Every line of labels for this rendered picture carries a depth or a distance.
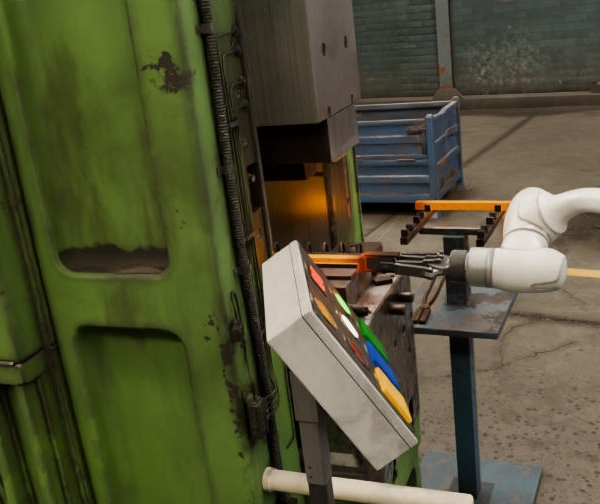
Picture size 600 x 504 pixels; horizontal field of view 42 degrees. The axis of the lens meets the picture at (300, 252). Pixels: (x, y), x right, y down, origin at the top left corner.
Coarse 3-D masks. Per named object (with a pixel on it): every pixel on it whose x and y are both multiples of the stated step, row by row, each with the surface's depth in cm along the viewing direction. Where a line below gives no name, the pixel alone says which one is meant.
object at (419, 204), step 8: (424, 200) 240; (432, 200) 239; (440, 200) 238; (448, 200) 237; (456, 200) 236; (416, 208) 240; (432, 208) 237; (440, 208) 236; (448, 208) 235; (456, 208) 234; (464, 208) 233; (472, 208) 232; (480, 208) 231; (488, 208) 230; (504, 208) 228
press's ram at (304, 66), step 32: (256, 0) 156; (288, 0) 154; (320, 0) 160; (256, 32) 158; (288, 32) 156; (320, 32) 160; (352, 32) 180; (256, 64) 161; (288, 64) 158; (320, 64) 161; (352, 64) 180; (256, 96) 163; (288, 96) 161; (320, 96) 161; (352, 96) 181
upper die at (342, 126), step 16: (352, 112) 180; (272, 128) 170; (288, 128) 169; (304, 128) 167; (320, 128) 166; (336, 128) 170; (352, 128) 180; (272, 144) 171; (288, 144) 170; (304, 144) 169; (320, 144) 167; (336, 144) 170; (352, 144) 181; (272, 160) 173; (288, 160) 171; (304, 160) 170; (320, 160) 168
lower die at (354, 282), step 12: (276, 252) 203; (312, 252) 199; (324, 252) 198; (336, 252) 197; (324, 264) 188; (336, 264) 187; (348, 264) 186; (336, 276) 182; (348, 276) 181; (360, 276) 187; (336, 288) 178; (348, 288) 179; (360, 288) 188; (348, 300) 179
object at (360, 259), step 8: (312, 256) 191; (320, 256) 191; (328, 256) 190; (336, 256) 189; (344, 256) 189; (352, 256) 188; (360, 256) 186; (368, 256) 185; (376, 256) 184; (384, 256) 183; (392, 256) 182; (360, 264) 185; (384, 272) 185; (392, 272) 184
